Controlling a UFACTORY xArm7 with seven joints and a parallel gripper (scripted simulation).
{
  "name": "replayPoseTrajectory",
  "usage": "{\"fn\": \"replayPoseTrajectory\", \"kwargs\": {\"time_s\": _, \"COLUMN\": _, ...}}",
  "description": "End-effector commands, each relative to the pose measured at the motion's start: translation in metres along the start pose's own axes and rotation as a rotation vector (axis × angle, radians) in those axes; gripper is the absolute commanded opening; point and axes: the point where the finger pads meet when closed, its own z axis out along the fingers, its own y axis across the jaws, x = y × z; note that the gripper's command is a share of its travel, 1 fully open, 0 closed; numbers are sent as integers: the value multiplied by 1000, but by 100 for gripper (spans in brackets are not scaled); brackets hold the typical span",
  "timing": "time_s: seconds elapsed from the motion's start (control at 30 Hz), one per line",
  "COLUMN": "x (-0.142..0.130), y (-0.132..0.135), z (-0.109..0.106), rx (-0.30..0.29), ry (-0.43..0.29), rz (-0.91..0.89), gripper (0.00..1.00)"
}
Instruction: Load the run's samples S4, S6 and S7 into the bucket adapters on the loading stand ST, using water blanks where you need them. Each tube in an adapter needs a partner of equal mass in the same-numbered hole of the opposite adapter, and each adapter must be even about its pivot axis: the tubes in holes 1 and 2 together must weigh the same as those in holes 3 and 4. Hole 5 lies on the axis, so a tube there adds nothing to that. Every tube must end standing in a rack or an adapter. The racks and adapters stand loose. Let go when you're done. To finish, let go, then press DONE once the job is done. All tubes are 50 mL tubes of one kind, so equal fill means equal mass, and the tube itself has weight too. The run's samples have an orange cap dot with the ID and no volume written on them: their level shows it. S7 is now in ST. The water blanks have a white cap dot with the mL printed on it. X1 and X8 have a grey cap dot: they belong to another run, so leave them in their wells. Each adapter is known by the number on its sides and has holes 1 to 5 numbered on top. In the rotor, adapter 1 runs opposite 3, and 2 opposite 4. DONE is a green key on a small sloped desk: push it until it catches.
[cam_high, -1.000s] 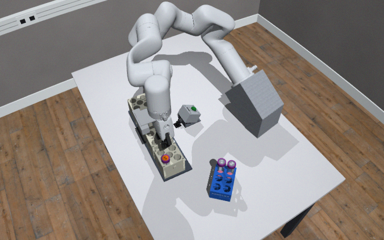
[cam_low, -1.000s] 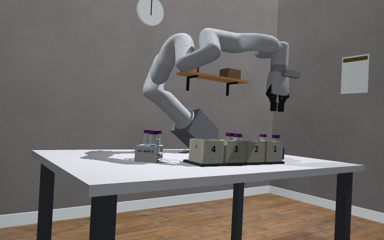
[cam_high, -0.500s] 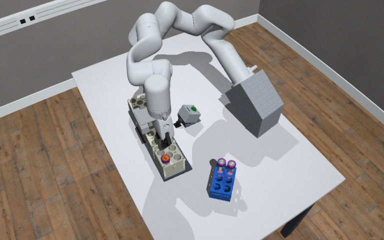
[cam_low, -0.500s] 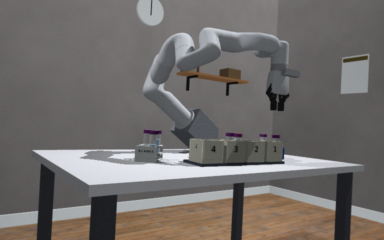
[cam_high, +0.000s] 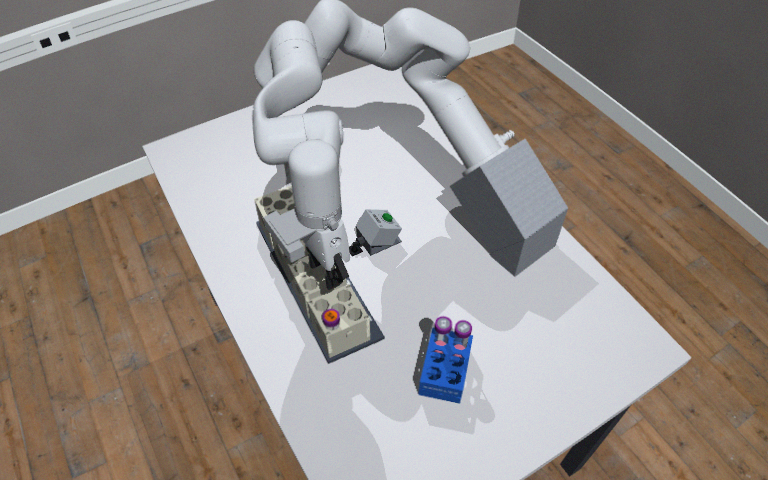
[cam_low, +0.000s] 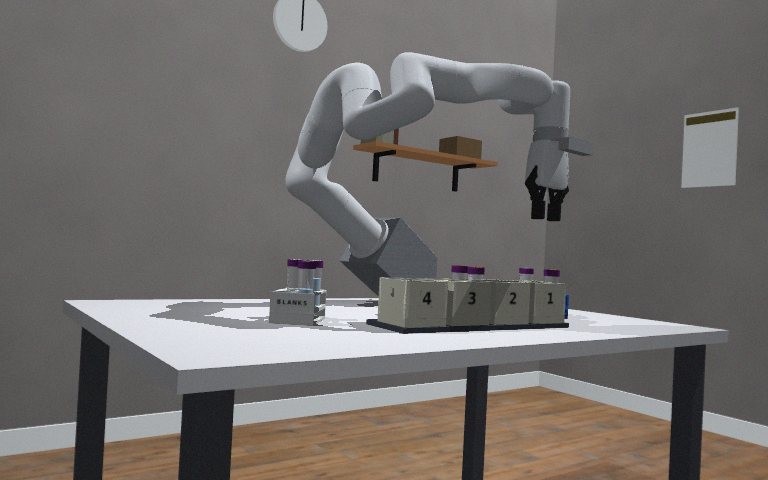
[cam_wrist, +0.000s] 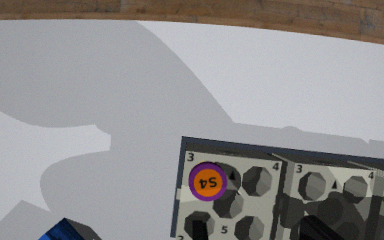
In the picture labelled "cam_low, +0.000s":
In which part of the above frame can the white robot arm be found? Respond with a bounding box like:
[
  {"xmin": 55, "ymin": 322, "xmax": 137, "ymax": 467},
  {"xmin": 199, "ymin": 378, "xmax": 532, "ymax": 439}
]
[{"xmin": 285, "ymin": 52, "xmax": 593, "ymax": 258}]

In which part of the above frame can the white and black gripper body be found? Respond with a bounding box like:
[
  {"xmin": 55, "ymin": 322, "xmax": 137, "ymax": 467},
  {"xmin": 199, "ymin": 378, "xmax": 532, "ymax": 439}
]
[{"xmin": 525, "ymin": 139, "xmax": 568, "ymax": 191}]

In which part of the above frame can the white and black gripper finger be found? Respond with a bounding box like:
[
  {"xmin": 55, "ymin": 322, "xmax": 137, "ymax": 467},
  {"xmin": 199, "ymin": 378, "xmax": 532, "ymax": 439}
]
[
  {"xmin": 547, "ymin": 185, "xmax": 569, "ymax": 221},
  {"xmin": 525, "ymin": 165, "xmax": 546, "ymax": 219}
]

